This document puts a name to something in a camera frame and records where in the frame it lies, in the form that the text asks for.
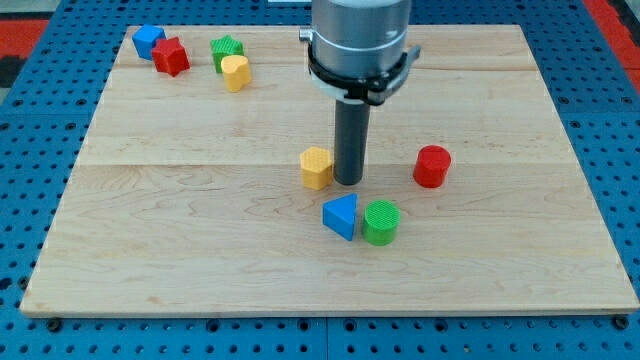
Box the red cylinder block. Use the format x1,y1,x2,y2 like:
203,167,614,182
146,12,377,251
413,145,452,188

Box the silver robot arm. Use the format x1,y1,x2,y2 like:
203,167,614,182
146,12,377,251
308,0,411,82

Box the yellow hexagon block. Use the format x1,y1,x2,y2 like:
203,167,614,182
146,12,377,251
299,146,333,190

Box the blue triangle block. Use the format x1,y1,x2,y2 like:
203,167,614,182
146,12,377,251
322,193,358,241

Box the green cylinder block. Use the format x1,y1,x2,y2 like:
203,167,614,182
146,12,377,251
362,200,401,246

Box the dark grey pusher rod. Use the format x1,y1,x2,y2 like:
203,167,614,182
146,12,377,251
334,101,370,186

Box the wooden board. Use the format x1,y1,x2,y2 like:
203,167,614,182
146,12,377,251
21,25,639,318

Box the yellow heart block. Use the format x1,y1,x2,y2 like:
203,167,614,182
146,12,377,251
221,55,252,92

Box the green star block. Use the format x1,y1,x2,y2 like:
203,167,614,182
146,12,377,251
210,35,244,74

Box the red star block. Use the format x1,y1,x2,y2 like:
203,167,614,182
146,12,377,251
151,37,191,77

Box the blue cube block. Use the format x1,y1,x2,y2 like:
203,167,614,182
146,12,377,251
132,24,166,61

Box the black clamp ring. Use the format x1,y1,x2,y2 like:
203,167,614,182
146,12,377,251
306,43,422,107

